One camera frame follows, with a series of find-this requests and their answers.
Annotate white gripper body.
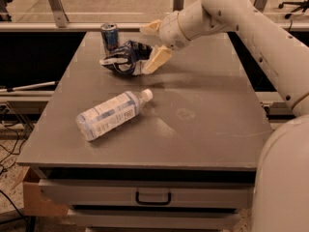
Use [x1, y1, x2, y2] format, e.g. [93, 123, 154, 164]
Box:
[158, 11, 190, 50]

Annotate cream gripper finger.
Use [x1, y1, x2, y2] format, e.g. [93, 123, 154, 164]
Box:
[140, 19, 161, 36]
[142, 45, 172, 74]

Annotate blue chip bag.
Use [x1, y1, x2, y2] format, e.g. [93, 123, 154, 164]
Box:
[99, 41, 153, 75]

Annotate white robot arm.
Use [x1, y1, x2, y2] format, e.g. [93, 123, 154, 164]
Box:
[140, 0, 309, 232]

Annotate redbull can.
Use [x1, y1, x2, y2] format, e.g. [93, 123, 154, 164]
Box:
[100, 23, 119, 56]

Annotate plastic water bottle lying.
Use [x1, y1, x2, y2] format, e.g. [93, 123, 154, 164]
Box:
[75, 89, 154, 141]

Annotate grey drawer cabinet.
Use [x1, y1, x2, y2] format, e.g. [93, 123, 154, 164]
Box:
[18, 33, 271, 230]

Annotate grey metal rod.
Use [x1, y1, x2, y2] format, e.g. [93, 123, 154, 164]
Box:
[0, 81, 59, 93]

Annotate black office chair base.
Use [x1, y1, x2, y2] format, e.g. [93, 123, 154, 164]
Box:
[278, 0, 309, 19]

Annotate cardboard box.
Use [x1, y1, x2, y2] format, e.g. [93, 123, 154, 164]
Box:
[14, 167, 68, 217]

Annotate metal railing frame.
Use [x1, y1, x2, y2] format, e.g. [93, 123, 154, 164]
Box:
[0, 0, 291, 34]

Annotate black drawer handle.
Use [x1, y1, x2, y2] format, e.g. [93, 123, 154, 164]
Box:
[135, 191, 172, 206]

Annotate black floor cables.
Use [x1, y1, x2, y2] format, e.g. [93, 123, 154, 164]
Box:
[0, 101, 37, 232]

